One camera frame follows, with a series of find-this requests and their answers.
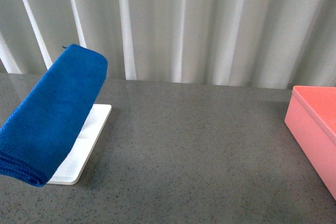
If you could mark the blue microfiber cloth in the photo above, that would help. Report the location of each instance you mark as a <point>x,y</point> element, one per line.
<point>41,131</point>

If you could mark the white pleated curtain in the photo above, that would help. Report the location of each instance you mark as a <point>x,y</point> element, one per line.
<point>256,43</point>

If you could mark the white towel rack stand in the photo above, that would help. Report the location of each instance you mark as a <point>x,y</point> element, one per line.
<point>70,170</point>

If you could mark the pink plastic box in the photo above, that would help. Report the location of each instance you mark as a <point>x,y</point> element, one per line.
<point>311,120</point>

